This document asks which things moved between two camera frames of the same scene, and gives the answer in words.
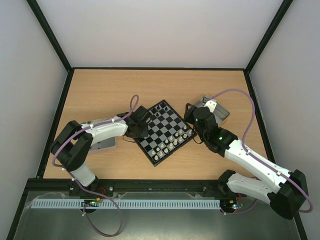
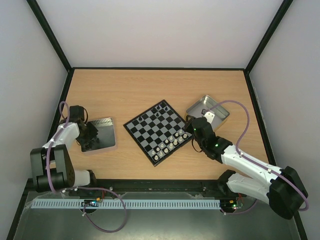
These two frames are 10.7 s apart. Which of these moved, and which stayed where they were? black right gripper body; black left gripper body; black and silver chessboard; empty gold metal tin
Moved: black right gripper body; black left gripper body
Stayed: empty gold metal tin; black and silver chessboard
